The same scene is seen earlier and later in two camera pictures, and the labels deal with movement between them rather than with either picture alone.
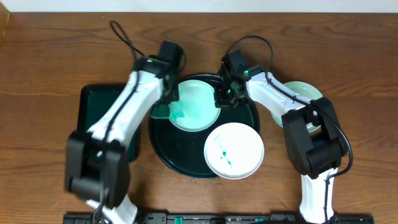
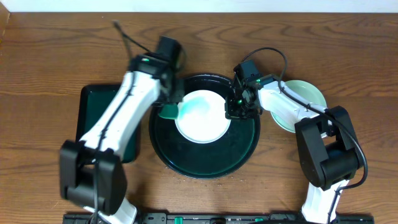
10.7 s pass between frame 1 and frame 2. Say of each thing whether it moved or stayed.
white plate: moved
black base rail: stayed
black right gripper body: moved
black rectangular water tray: stayed
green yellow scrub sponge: moved
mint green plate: stayed
